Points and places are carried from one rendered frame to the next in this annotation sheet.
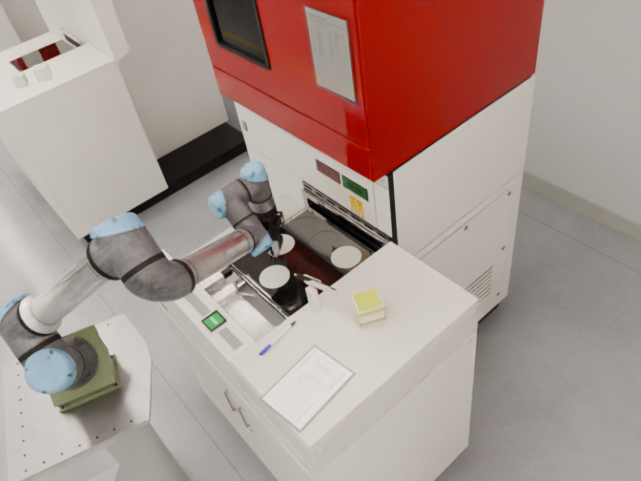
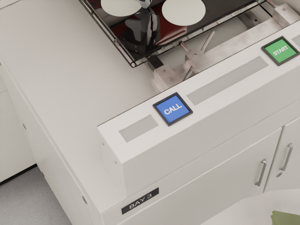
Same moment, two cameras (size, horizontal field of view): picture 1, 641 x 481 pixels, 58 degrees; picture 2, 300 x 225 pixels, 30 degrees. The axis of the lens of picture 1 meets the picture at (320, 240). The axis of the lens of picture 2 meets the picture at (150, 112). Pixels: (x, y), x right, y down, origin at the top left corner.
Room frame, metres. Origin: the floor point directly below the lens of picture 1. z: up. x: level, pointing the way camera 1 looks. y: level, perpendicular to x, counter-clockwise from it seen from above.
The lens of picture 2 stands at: (1.33, 1.09, 1.83)
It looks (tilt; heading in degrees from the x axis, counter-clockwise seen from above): 56 degrees down; 273
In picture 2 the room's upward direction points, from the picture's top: 3 degrees counter-clockwise
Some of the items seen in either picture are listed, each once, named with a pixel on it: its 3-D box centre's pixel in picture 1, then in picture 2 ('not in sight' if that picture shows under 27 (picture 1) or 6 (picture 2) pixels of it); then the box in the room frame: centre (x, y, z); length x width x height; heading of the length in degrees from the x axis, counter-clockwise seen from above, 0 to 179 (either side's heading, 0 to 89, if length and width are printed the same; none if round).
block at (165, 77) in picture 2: (212, 282); (170, 82); (1.32, 0.38, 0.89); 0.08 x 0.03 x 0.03; 123
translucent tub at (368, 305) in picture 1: (368, 307); not in sight; (1.01, -0.09, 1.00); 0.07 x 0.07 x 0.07; 6
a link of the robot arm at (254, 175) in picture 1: (255, 182); not in sight; (1.38, 0.16, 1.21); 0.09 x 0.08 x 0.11; 122
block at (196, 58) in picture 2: (225, 295); (202, 66); (1.25, 0.33, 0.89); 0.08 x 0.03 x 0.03; 123
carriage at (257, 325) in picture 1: (240, 314); (230, 60); (1.19, 0.29, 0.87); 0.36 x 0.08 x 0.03; 33
